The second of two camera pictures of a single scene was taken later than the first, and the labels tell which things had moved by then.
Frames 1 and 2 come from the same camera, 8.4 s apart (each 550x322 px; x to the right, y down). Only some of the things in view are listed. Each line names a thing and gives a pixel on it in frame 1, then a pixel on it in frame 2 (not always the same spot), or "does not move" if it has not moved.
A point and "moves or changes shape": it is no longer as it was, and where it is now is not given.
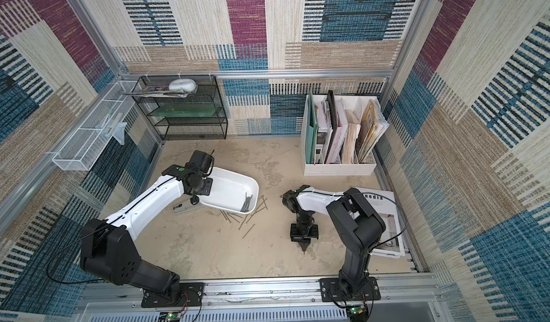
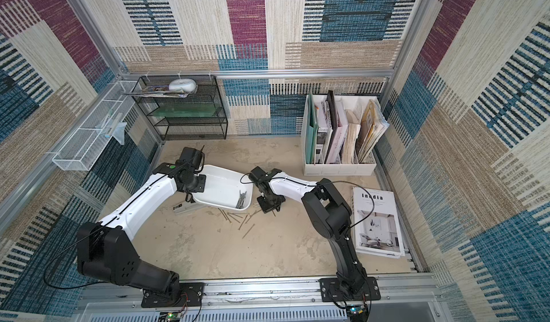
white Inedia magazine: (392, 243) does not move
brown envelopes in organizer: (374, 124) does not move
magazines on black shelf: (162, 91) does not move
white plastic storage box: (232, 192) does not move
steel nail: (245, 205) moves or changes shape
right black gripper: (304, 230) → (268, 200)
